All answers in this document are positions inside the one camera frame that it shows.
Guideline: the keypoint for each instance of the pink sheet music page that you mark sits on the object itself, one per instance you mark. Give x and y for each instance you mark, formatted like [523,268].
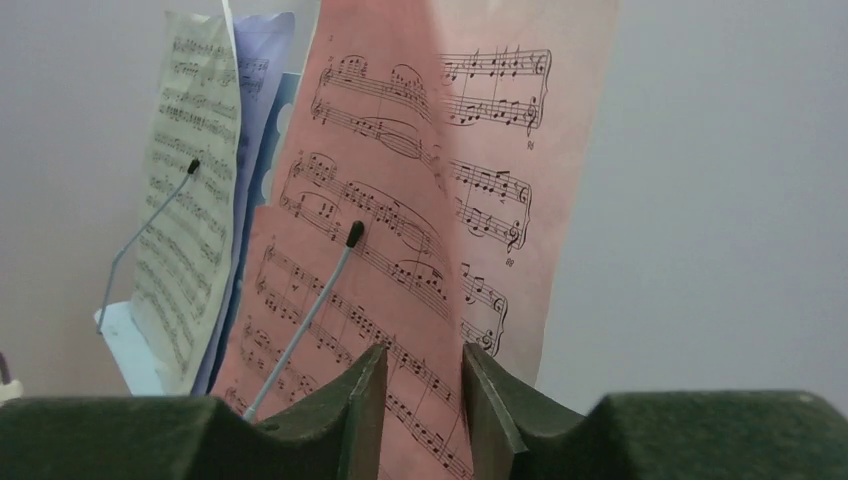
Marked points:
[420,201]

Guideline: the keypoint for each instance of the white sheet music page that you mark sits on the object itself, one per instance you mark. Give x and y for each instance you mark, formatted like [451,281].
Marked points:
[183,255]

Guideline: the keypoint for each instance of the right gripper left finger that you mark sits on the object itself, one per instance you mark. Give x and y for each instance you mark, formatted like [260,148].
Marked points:
[333,433]

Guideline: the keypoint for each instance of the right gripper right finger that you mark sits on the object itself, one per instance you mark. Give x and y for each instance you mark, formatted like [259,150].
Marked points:
[516,432]

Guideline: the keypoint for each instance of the blue music stand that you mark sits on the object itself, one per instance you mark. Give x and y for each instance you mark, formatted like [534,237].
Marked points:
[131,351]

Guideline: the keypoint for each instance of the lavender sheet music page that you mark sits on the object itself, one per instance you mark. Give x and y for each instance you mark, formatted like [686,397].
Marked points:
[262,45]

